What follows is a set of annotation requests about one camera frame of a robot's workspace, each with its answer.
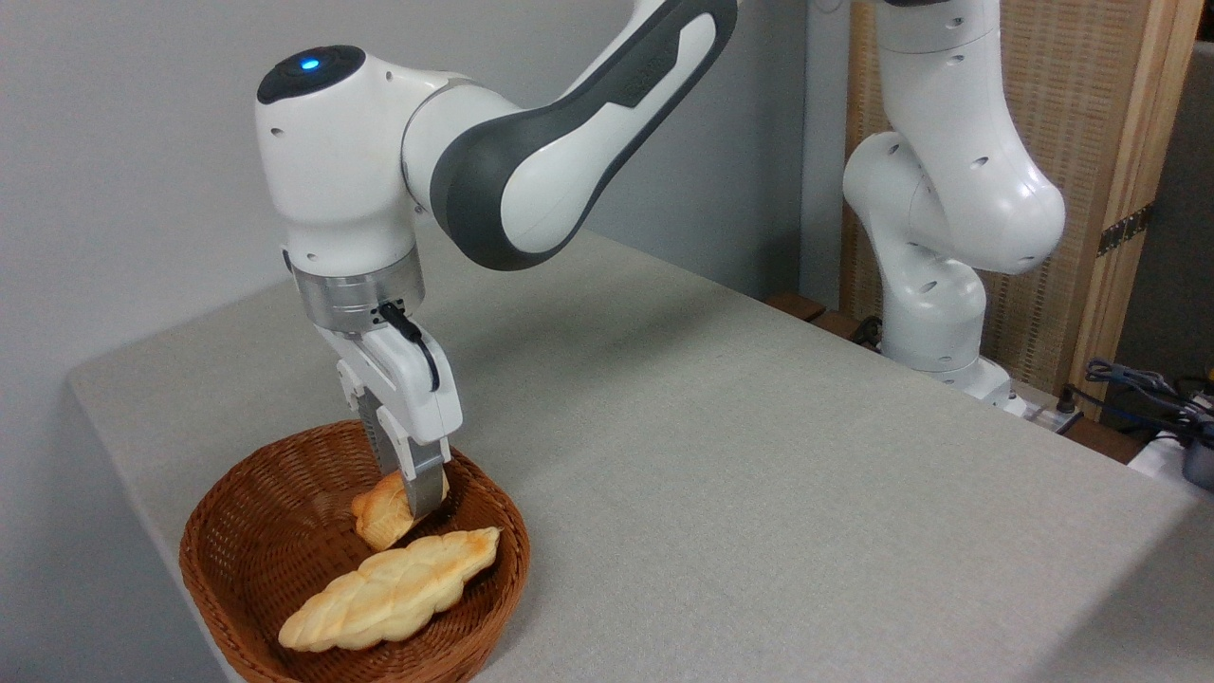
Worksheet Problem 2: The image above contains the small round orange bread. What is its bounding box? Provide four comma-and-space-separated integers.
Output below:
352, 469, 452, 552

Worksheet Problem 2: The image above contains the woven wooden folding screen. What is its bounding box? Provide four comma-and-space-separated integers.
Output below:
839, 0, 1205, 411

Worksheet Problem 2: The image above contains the blue and black cable bundle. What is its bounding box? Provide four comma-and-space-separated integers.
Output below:
1084, 358, 1214, 433

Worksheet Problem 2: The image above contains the brown wicker basket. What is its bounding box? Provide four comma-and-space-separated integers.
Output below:
179, 420, 531, 683

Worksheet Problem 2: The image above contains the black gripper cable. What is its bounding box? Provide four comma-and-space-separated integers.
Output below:
377, 302, 443, 393

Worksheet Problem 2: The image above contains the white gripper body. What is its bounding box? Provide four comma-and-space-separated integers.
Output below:
315, 321, 465, 447

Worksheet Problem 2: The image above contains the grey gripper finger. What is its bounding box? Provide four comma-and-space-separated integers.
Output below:
396, 434, 451, 519
337, 359, 403, 477

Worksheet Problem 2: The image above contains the long braided pale bread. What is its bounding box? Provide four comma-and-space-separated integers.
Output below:
278, 527, 502, 654

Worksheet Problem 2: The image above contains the black metal screen hinge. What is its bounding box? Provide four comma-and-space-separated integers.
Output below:
1097, 202, 1156, 257

